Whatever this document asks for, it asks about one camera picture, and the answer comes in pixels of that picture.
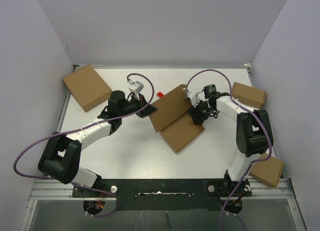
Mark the red rectangular block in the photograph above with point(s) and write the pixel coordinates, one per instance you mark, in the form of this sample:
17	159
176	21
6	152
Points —
160	94

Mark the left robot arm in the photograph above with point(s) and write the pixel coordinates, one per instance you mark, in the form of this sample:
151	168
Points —
61	156

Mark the cardboard box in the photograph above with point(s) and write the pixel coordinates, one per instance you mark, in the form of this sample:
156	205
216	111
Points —
87	87
172	120
268	172
249	96

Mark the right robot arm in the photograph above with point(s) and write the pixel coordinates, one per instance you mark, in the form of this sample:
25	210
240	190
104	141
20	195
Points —
253	135

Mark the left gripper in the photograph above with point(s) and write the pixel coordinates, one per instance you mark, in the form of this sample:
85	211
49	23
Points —
146	111

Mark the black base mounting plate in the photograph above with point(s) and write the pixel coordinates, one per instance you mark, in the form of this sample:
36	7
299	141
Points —
110	195

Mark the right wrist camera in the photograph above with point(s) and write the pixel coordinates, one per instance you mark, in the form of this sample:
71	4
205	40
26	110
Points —
192	97

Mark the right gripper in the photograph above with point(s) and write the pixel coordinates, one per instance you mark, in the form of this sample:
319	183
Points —
198	118

